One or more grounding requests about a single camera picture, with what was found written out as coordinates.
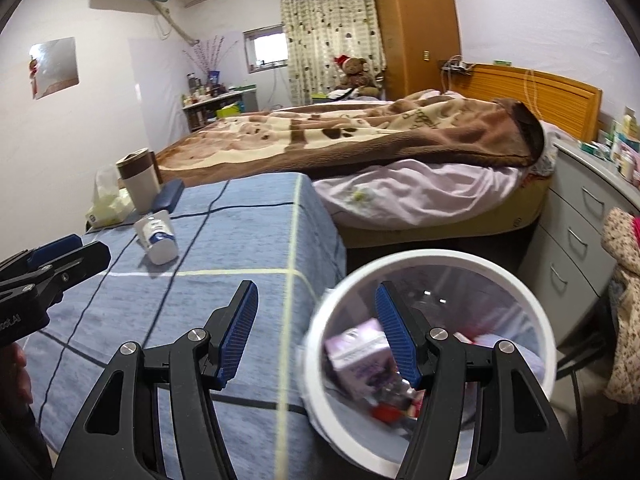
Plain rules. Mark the pink bed sheet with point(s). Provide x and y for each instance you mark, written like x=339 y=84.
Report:
x=410 y=194

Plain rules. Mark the white round trash bin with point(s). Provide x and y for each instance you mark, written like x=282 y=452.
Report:
x=471 y=298

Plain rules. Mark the floral padded jacket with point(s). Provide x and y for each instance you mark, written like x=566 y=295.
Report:
x=619 y=242

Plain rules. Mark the wooden wardrobe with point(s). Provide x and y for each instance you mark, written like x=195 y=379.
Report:
x=418 y=36

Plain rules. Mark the small shelf desk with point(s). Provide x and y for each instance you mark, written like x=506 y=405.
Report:
x=200 y=112

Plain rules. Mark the person left hand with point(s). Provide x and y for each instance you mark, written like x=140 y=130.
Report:
x=16 y=386

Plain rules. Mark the purple branch vase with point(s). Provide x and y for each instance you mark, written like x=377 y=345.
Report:
x=213 y=60

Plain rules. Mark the wooden headboard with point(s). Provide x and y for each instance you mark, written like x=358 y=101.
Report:
x=572 y=105

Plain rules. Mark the silver wall poster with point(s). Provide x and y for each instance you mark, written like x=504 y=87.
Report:
x=52 y=66

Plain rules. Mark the purple drink carton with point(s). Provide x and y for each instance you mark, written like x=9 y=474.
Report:
x=361 y=359

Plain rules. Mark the blue plaid table cloth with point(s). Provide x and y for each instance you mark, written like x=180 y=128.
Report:
x=270 y=229

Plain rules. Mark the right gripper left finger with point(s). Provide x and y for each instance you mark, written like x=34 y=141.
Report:
x=153 y=405

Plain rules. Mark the grey drawer nightstand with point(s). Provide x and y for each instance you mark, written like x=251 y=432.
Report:
x=565 y=266

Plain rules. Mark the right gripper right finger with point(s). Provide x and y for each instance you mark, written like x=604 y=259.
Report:
x=515 y=435

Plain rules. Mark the white blue paper cup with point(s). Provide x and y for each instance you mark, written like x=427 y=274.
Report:
x=157 y=237

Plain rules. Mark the window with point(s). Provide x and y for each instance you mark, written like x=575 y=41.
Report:
x=265 y=48

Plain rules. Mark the pink striped cloth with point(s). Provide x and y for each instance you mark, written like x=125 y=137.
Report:
x=635 y=223

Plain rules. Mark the brown white tumbler cup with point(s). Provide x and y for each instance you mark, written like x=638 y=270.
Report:
x=140 y=177

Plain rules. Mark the yellow tissue pack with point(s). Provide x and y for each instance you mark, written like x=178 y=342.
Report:
x=110 y=204

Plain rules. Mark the heart pattern curtain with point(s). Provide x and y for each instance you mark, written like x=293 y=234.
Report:
x=318 y=32

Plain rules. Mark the clear plastic bottle red label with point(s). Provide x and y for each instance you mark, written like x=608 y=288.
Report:
x=396 y=402

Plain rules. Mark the dark blue glasses case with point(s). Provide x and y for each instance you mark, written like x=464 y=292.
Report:
x=168 y=197

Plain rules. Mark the brown paw print blanket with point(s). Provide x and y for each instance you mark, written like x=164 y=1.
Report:
x=332 y=140

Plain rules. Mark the teddy bear santa hat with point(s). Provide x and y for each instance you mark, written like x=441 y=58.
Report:
x=356 y=80

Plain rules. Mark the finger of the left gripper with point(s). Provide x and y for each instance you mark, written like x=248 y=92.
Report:
x=70 y=270
x=30 y=260

